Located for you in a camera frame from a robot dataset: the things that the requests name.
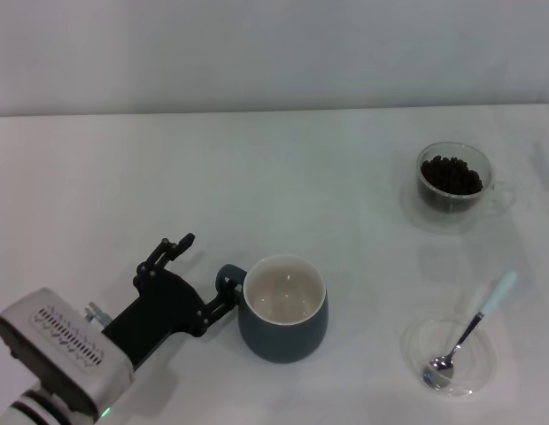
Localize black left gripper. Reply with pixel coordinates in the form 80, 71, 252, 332
100, 232, 244, 372

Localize dark teal ceramic mug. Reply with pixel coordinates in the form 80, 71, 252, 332
214, 253, 329, 365

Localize metal spoon with blue handle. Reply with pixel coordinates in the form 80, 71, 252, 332
421, 269, 519, 390

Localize clear glass cup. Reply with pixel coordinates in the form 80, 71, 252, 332
415, 141, 517, 218

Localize coffee beans in glass cup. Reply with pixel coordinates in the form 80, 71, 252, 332
418, 154, 484, 212

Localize silver connector plug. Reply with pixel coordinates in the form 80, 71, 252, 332
83, 302, 112, 328

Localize clear glass saucer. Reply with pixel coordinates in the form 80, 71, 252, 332
400, 174, 515, 234
398, 309, 498, 398

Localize silver vented wrist camera box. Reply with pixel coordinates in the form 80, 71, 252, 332
0, 287, 136, 418

